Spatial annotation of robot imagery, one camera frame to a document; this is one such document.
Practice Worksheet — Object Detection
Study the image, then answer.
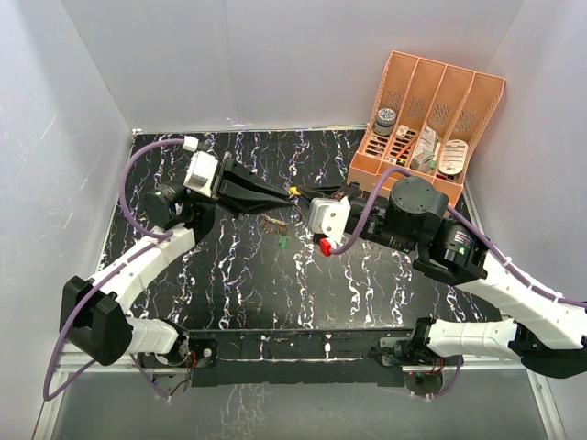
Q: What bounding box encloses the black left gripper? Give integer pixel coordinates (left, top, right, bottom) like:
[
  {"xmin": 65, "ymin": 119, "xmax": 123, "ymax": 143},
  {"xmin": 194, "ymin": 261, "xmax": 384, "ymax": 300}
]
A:
[{"xmin": 187, "ymin": 153, "xmax": 295, "ymax": 222}]

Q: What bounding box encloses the large metal keyring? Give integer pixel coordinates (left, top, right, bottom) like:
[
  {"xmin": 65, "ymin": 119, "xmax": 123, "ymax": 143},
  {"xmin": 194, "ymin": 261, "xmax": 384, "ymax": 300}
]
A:
[{"xmin": 260, "ymin": 214, "xmax": 303, "ymax": 236}]

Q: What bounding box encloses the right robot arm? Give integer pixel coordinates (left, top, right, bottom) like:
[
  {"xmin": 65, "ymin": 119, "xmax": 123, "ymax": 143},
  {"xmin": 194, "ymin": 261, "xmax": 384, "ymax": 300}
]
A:
[{"xmin": 296, "ymin": 176, "xmax": 586, "ymax": 379}]

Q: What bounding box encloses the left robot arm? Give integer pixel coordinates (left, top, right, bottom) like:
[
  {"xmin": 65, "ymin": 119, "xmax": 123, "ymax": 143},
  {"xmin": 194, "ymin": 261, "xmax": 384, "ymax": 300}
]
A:
[{"xmin": 60, "ymin": 152, "xmax": 293, "ymax": 366}]

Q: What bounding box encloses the grey round jar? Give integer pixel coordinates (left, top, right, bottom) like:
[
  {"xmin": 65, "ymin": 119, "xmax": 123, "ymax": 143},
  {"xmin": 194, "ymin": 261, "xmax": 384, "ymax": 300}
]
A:
[{"xmin": 373, "ymin": 107, "xmax": 397, "ymax": 137}]

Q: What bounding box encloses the small white card box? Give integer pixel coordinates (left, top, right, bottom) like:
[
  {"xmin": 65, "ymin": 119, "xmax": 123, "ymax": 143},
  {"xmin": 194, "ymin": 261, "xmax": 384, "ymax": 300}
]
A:
[{"xmin": 396, "ymin": 125, "xmax": 409, "ymax": 138}]

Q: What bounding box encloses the red pencil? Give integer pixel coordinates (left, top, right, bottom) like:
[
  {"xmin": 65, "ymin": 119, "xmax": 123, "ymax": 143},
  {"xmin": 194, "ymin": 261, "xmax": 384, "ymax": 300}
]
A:
[{"xmin": 394, "ymin": 137, "xmax": 417, "ymax": 160}]

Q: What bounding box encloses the white paper packet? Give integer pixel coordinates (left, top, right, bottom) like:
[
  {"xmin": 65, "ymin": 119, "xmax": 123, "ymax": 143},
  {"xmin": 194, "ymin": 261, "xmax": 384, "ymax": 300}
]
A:
[{"xmin": 415, "ymin": 124, "xmax": 437, "ymax": 154}]

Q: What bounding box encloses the orange plastic desk organizer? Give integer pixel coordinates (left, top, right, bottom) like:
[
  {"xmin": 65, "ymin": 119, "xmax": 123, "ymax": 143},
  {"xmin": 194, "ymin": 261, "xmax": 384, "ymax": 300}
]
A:
[{"xmin": 347, "ymin": 51, "xmax": 505, "ymax": 206}]

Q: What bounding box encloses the white oval blister pack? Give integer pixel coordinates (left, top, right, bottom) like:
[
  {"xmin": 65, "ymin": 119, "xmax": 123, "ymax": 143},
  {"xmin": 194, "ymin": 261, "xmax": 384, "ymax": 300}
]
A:
[{"xmin": 437, "ymin": 139, "xmax": 469, "ymax": 176}]

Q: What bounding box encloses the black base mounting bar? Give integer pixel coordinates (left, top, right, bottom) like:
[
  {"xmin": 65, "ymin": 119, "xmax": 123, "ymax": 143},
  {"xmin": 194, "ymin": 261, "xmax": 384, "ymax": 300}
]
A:
[{"xmin": 150, "ymin": 332, "xmax": 464, "ymax": 389}]

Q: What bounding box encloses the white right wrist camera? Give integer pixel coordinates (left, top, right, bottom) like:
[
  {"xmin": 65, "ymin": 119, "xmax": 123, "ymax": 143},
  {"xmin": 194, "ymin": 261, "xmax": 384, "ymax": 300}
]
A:
[{"xmin": 308, "ymin": 197, "xmax": 350, "ymax": 257}]

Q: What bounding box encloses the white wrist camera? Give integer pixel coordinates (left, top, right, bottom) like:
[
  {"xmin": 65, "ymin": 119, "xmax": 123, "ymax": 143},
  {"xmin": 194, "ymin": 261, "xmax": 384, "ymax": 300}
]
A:
[
  {"xmin": 183, "ymin": 136, "xmax": 218, "ymax": 198},
  {"xmin": 308, "ymin": 197, "xmax": 350, "ymax": 257}
]

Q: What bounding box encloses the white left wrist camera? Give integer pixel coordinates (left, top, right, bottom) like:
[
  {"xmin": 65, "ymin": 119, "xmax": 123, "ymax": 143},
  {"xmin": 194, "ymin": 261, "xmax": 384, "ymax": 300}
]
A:
[{"xmin": 183, "ymin": 136, "xmax": 218, "ymax": 198}]

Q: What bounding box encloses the aluminium frame rail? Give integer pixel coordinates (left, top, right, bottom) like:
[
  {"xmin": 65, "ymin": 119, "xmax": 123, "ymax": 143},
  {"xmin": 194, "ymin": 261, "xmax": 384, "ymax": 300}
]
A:
[{"xmin": 31, "ymin": 182, "xmax": 568, "ymax": 440}]

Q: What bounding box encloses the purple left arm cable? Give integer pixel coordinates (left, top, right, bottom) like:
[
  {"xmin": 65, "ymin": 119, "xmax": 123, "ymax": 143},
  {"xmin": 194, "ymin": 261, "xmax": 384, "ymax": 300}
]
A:
[{"xmin": 41, "ymin": 137, "xmax": 194, "ymax": 401}]

